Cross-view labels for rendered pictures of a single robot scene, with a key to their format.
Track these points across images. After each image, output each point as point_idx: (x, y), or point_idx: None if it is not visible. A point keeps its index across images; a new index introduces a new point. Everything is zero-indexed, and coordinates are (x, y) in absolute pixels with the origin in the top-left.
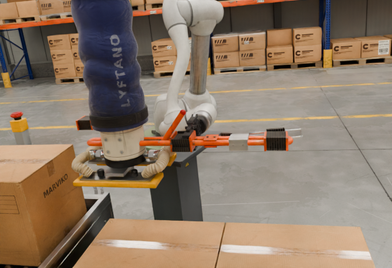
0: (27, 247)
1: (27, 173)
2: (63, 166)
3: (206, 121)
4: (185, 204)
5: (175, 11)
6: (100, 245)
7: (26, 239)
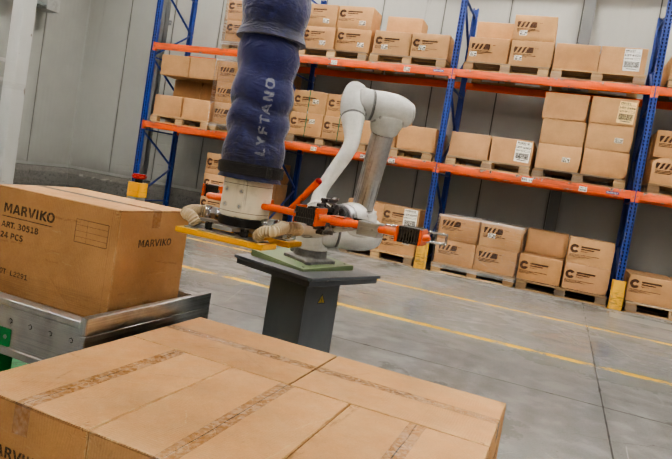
0: (98, 293)
1: (131, 209)
2: (171, 228)
3: (348, 214)
4: None
5: (355, 97)
6: (177, 329)
7: (101, 283)
